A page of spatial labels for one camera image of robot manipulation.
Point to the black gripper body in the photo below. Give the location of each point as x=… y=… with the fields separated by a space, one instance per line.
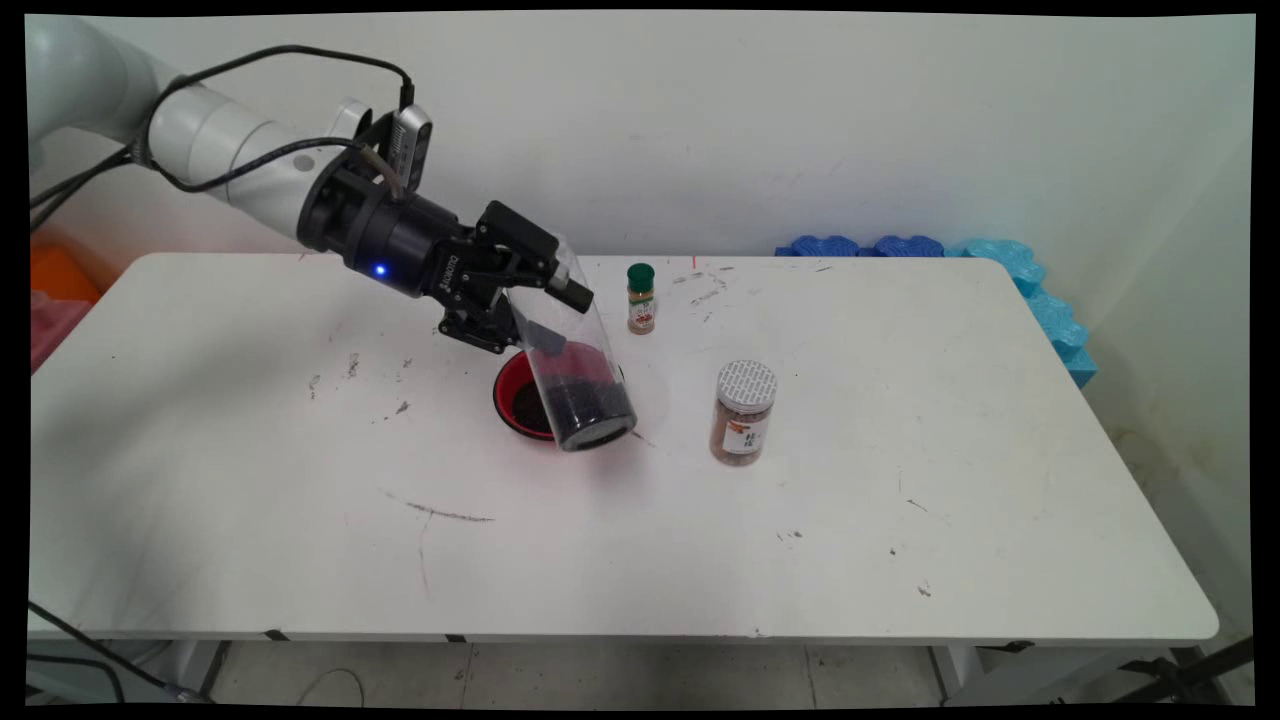
x=390 y=240

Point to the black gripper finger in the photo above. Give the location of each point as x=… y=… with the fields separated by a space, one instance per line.
x=480 y=325
x=520 y=245

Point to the clear plastic jar black seeds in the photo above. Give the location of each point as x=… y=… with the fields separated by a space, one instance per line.
x=590 y=400

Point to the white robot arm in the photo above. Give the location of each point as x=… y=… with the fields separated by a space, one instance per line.
x=220 y=140

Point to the red bowl with black seeds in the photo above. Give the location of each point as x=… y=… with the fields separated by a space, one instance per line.
x=512 y=395

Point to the small spice bottle green cap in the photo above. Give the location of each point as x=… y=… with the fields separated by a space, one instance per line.
x=641 y=310

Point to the spice jar white patterned lid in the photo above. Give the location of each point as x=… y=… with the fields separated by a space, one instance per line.
x=742 y=420

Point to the dark blue foam mat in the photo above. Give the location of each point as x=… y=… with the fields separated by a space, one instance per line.
x=825 y=246

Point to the orange box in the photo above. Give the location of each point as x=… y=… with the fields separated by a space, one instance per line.
x=60 y=275

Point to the white table leg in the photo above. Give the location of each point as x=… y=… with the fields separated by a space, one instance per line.
x=195 y=665
x=958 y=670

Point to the light blue foam mat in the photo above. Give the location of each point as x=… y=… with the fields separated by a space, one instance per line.
x=1050 y=310

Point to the black stand frame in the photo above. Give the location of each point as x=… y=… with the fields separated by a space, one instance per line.
x=1200 y=665

